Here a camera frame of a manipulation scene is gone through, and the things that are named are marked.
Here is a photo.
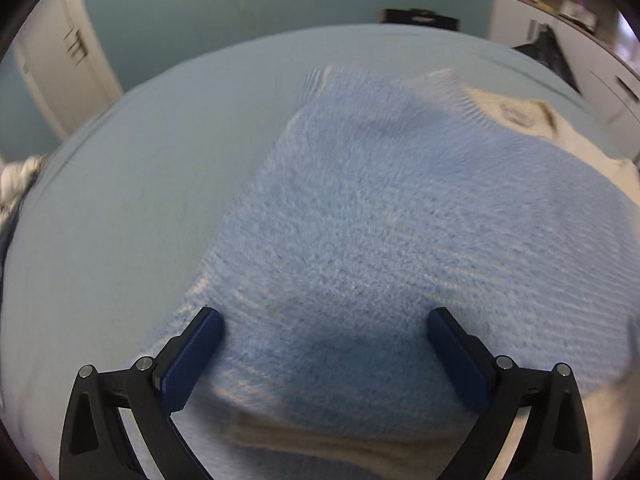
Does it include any black trash bag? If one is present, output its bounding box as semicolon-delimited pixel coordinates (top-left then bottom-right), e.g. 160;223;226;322
512;24;583;93

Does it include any black and white box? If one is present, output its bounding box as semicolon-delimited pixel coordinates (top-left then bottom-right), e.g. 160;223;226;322
382;7;460;34

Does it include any white cabinet unit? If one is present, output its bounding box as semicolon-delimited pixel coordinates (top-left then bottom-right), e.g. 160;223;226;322
487;0;640;161

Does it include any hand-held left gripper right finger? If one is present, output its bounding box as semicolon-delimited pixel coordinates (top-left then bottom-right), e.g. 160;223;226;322
427;307;594;480

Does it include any door handle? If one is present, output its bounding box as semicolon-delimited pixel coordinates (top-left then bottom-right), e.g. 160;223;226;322
64;30;89;66

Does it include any white down jacket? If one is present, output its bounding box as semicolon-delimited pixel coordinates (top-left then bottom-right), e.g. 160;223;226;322
0;155;48;211

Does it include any white door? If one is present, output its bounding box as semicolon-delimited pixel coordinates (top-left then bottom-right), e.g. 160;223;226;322
12;0;125;141

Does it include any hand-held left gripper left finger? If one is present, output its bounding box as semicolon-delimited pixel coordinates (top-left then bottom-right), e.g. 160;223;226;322
59;306;224;480

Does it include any blue and white knit sweater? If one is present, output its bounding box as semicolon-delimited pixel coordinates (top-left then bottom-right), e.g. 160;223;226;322
142;65;640;480

